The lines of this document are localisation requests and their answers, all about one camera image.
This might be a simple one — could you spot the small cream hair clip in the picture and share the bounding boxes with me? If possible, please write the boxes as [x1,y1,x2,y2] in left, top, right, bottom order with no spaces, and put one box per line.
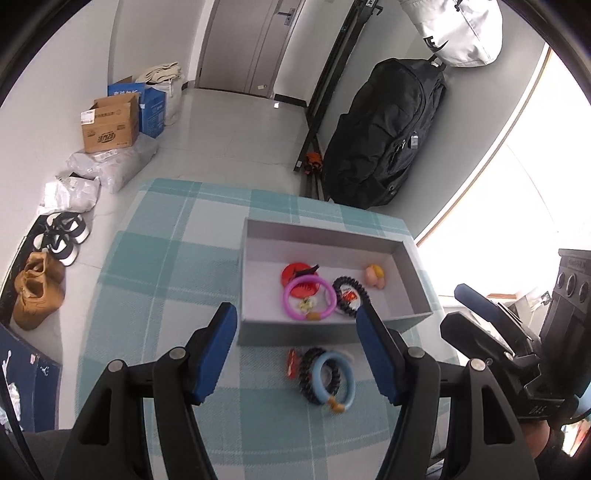
[297,296,318,314]

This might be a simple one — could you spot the black coat rack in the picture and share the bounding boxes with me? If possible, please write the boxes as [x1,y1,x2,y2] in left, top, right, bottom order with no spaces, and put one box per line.
[294,0,384,200]

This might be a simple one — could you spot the dark blue shoe box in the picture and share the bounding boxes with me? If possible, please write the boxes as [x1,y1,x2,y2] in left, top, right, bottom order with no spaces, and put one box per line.
[1,326,61,433]

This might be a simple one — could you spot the grey door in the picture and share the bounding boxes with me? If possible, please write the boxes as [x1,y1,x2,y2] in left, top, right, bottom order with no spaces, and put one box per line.
[194,0,304,99]

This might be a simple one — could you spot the red round badge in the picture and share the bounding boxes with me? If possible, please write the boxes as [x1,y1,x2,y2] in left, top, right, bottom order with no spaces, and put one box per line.
[280,262,321,301]

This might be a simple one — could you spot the white crumpled plastic bag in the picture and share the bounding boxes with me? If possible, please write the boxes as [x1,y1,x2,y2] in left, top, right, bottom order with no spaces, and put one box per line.
[37,176,100,215]

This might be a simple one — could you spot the light blue ring bracelet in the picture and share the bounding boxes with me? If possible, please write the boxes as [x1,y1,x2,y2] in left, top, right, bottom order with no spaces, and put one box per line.
[309,351,357,415]

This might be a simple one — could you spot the grey open jewelry box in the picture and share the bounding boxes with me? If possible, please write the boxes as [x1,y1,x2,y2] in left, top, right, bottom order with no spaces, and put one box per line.
[238,219,434,347]

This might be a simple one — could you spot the white fabric bag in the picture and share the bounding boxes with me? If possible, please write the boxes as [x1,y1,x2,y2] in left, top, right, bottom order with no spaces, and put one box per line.
[135,62,185,126]

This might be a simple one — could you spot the brown boot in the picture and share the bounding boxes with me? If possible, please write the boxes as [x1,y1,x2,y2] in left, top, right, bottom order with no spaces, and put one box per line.
[23,252,65,284]
[12,270,65,331]

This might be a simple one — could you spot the black backpack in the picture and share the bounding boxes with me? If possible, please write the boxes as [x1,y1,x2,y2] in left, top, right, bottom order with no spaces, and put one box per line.
[324,57,446,210]

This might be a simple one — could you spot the pink yellow small figurine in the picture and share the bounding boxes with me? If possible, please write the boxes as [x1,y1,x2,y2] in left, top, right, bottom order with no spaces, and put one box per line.
[365,264,386,290]

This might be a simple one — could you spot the teal plaid tablecloth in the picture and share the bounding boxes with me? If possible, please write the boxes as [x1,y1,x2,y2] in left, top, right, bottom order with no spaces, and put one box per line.
[78,179,457,479]

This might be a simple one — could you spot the purple ring bracelet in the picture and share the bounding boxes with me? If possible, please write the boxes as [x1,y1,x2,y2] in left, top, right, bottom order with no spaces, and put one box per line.
[281,274,339,322]

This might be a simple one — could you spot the black beaded bracelet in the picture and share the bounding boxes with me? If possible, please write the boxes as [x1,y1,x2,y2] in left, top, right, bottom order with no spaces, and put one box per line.
[297,346,343,406]

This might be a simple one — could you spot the person's right hand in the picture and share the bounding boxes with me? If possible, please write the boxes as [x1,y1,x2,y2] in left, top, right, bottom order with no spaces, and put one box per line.
[520,420,563,462]

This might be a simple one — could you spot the brown cardboard box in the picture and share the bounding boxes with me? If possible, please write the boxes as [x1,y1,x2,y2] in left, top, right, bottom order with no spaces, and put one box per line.
[80,93,139,154]

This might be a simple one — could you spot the white hanging sports bag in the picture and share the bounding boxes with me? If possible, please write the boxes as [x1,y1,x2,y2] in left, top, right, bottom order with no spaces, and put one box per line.
[400,0,503,68]

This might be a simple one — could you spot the orange black item on floor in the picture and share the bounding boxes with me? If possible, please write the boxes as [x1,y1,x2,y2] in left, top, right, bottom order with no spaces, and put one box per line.
[301,151,324,176]

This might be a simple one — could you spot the white round pin badge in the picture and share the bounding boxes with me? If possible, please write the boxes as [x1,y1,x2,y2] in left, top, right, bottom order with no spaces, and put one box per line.
[332,279,370,318]

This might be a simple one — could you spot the black spiral hair tie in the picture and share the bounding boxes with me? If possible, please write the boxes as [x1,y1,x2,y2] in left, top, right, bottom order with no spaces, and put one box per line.
[331,275,372,318]

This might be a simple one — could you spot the blue cardboard box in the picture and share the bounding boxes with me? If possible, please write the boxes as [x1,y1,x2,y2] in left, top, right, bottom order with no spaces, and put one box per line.
[107,81,166,138]

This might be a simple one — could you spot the black white sandal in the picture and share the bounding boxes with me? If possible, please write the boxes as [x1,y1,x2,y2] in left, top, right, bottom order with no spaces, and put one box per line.
[33,228,79,267]
[46,212,90,245]

